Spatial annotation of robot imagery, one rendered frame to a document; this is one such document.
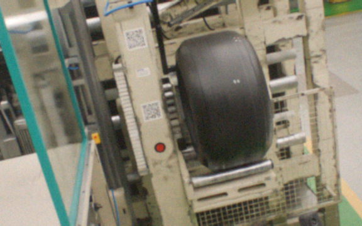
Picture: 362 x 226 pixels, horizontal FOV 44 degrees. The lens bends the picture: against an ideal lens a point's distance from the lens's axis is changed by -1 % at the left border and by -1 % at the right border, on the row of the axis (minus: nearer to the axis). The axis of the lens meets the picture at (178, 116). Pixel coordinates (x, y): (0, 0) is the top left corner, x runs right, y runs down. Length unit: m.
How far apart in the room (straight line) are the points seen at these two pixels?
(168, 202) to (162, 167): 0.17
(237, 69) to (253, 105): 0.14
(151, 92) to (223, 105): 0.30
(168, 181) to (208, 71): 0.52
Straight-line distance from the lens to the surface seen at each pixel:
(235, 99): 1.62
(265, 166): 1.87
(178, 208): 1.96
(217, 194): 1.90
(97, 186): 1.54
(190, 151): 2.08
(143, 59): 1.71
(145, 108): 1.76
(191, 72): 1.65
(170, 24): 2.10
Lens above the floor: 1.79
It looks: 20 degrees down
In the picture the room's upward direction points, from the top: 12 degrees counter-clockwise
